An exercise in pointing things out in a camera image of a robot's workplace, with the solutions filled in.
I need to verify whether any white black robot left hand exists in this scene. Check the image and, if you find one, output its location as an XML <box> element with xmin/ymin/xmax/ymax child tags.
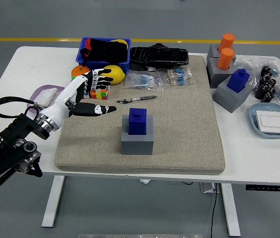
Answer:
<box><xmin>40</xmin><ymin>68</ymin><xmax>117</xmax><ymax>130</ymax></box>

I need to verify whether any blue square seal stamp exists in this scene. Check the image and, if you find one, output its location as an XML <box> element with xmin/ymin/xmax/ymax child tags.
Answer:
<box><xmin>128</xmin><ymin>108</ymin><xmax>148</xmax><ymax>136</ymax></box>
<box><xmin>226</xmin><ymin>68</ymin><xmax>250</xmax><ymax>94</ymax></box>

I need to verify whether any grey seal holder block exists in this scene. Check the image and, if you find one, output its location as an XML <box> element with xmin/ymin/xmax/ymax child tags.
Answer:
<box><xmin>213</xmin><ymin>74</ymin><xmax>253</xmax><ymax>114</ymax></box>
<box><xmin>207</xmin><ymin>43</ymin><xmax>237</xmax><ymax>62</ymax></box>
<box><xmin>206</xmin><ymin>58</ymin><xmax>236</xmax><ymax>89</ymax></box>
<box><xmin>120</xmin><ymin>115</ymin><xmax>155</xmax><ymax>156</ymax></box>

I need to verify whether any orange cylinder seal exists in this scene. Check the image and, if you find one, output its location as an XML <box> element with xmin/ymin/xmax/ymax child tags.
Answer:
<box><xmin>218</xmin><ymin>33</ymin><xmax>236</xmax><ymax>53</ymax></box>
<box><xmin>216</xmin><ymin>47</ymin><xmax>235</xmax><ymax>70</ymax></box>

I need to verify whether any purple dish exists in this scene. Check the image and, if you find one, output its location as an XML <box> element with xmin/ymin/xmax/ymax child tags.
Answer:
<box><xmin>26</xmin><ymin>84</ymin><xmax>66</xmax><ymax>117</ymax></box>

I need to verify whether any orange fruit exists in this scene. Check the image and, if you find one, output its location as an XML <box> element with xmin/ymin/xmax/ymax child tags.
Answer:
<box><xmin>71</xmin><ymin>65</ymin><xmax>91</xmax><ymax>81</ymax></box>

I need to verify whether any blue plastic bin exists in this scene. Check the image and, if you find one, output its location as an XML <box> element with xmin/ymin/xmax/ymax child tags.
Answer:
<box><xmin>75</xmin><ymin>37</ymin><xmax>132</xmax><ymax>74</ymax></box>

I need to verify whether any yellow lemon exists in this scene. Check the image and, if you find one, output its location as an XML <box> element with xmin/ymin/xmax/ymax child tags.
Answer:
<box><xmin>99</xmin><ymin>64</ymin><xmax>126</xmax><ymax>85</ymax></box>

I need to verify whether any clear bag of blue resistors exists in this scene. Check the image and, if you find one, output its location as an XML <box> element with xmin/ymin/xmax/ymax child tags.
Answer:
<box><xmin>124</xmin><ymin>70</ymin><xmax>165</xmax><ymax>93</ymax></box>

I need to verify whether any yellow curved object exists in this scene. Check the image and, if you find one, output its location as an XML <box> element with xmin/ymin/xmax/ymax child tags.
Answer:
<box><xmin>110</xmin><ymin>39</ymin><xmax>128</xmax><ymax>47</ymax></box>

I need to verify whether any black grey pen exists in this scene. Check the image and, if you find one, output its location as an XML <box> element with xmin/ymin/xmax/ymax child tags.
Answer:
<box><xmin>116</xmin><ymin>95</ymin><xmax>158</xmax><ymax>104</ymax></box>

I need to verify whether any white table leg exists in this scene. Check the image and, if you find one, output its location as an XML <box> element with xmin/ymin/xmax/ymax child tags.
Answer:
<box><xmin>41</xmin><ymin>175</ymin><xmax>65</xmax><ymax>228</ymax></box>
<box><xmin>220</xmin><ymin>183</ymin><xmax>241</xmax><ymax>238</ymax></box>

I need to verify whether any clear bag of taped resistors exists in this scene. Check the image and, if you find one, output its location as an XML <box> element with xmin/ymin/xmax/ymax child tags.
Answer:
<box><xmin>163</xmin><ymin>67</ymin><xmax>195</xmax><ymax>87</ymax></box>

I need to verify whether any grey-brown fabric mat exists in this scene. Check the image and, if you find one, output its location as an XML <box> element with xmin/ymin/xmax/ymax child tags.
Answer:
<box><xmin>55</xmin><ymin>55</ymin><xmax>226</xmax><ymax>176</ymax></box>

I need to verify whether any silver box under table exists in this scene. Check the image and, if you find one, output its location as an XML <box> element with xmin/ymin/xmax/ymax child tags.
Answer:
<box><xmin>199</xmin><ymin>182</ymin><xmax>221</xmax><ymax>194</ymax></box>

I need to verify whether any blue-grey dish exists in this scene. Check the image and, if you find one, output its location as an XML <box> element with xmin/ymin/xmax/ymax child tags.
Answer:
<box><xmin>248</xmin><ymin>103</ymin><xmax>280</xmax><ymax>139</ymax></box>

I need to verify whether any black table control panel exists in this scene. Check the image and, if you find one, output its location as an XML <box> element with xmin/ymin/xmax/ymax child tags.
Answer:
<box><xmin>245</xmin><ymin>184</ymin><xmax>280</xmax><ymax>192</ymax></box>

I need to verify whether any white wall switch panel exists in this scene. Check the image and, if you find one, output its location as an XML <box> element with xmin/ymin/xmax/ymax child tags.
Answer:
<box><xmin>34</xmin><ymin>88</ymin><xmax>58</xmax><ymax>108</ymax></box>
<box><xmin>255</xmin><ymin>110</ymin><xmax>280</xmax><ymax>135</ymax></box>

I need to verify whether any black cloth with red strap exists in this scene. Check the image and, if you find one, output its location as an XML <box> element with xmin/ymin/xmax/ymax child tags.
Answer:
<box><xmin>79</xmin><ymin>38</ymin><xmax>128</xmax><ymax>62</ymax></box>

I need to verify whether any black power cable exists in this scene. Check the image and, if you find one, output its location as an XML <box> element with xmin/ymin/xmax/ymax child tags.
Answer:
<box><xmin>210</xmin><ymin>183</ymin><xmax>219</xmax><ymax>238</ymax></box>

